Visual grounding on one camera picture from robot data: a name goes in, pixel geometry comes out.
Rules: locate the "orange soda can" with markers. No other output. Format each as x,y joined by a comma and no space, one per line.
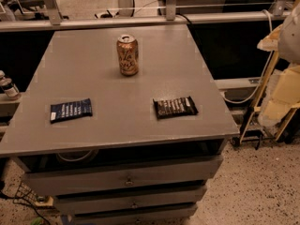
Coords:
128,54

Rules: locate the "blue rxbar wrapper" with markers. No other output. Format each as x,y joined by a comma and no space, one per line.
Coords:
70,110

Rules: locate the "metal railing frame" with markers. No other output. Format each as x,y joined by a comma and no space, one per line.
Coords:
27,15

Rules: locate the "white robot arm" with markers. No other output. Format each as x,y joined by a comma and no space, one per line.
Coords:
289,37

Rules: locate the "grey drawer cabinet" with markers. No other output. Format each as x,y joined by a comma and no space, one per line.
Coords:
122,164

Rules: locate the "small dark bottle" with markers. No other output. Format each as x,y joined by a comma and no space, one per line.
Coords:
8,86

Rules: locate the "black rxbar wrapper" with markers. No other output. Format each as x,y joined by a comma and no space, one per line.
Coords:
169,108

